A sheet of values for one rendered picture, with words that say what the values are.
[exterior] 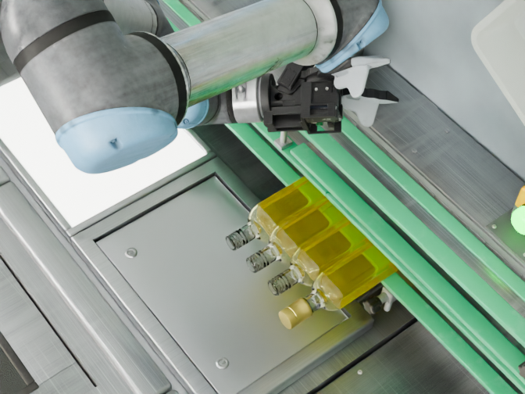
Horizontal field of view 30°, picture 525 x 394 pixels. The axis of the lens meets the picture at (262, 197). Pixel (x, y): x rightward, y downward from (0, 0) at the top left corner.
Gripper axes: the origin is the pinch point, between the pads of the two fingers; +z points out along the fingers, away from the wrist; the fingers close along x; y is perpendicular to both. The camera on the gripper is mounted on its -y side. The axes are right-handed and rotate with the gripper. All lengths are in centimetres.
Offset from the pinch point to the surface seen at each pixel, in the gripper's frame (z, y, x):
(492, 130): 14.1, 2.7, -17.4
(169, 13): -47, -31, -33
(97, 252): -57, 19, -28
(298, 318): -17.3, 33.2, -17.7
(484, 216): 12.3, 17.7, -15.4
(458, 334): 7.5, 34.3, -28.2
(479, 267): 11.2, 26.2, -14.0
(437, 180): 5.1, 11.3, -16.2
